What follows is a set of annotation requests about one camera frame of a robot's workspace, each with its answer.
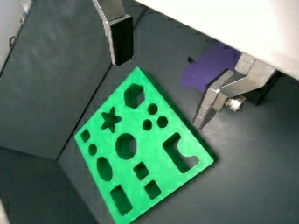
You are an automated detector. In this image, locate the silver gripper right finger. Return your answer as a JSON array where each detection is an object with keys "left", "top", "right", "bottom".
[{"left": 193, "top": 53, "right": 279, "bottom": 129}]

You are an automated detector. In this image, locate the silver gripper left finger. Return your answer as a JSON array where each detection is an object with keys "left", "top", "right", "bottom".
[{"left": 93, "top": 0, "right": 134, "bottom": 66}]

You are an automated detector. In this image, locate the purple arch block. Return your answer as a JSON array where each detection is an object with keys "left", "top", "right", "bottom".
[{"left": 182, "top": 43, "right": 241, "bottom": 92}]

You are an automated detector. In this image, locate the green shape sorter block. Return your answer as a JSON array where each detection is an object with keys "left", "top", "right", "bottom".
[{"left": 75, "top": 68, "right": 214, "bottom": 224}]

